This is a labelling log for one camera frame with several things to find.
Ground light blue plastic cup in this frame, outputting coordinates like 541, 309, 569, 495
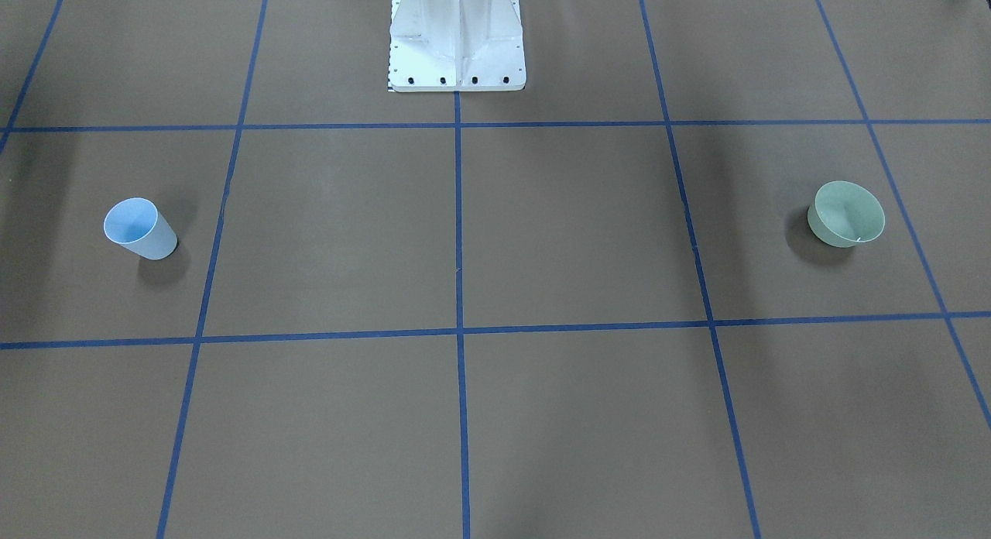
102, 197, 178, 261

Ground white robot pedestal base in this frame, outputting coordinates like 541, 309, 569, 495
387, 0, 527, 92

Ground light green bowl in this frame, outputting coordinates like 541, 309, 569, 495
807, 181, 887, 249

